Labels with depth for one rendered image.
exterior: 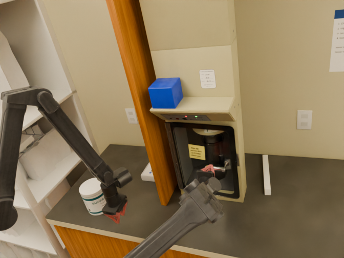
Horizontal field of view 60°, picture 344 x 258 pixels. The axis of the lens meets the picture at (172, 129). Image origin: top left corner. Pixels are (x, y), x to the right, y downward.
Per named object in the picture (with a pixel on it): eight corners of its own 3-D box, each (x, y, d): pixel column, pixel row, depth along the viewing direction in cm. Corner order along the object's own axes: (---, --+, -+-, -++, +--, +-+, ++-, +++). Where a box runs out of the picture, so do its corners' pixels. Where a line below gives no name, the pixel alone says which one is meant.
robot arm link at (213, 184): (176, 198, 111) (191, 217, 109) (193, 184, 104) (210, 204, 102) (193, 185, 120) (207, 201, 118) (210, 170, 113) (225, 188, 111)
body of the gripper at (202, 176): (213, 170, 120) (208, 182, 114) (215, 188, 125) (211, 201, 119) (197, 168, 122) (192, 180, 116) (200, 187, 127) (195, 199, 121)
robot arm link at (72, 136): (22, 94, 95) (33, 99, 87) (37, 84, 97) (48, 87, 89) (94, 178, 119) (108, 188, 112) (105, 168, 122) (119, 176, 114)
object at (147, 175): (150, 167, 180) (148, 162, 178) (174, 169, 174) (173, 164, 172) (142, 180, 171) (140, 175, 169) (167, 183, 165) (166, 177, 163)
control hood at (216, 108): (164, 116, 132) (159, 97, 127) (237, 118, 119) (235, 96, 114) (153, 130, 123) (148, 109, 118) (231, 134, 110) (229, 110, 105)
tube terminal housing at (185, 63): (194, 165, 175) (171, 33, 136) (251, 169, 162) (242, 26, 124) (180, 194, 155) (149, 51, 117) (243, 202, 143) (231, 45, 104)
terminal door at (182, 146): (180, 188, 152) (166, 121, 132) (240, 198, 139) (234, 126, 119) (180, 189, 152) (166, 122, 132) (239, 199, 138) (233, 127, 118)
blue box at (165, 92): (161, 97, 126) (157, 78, 121) (183, 97, 122) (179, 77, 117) (152, 108, 118) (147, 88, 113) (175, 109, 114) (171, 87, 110)
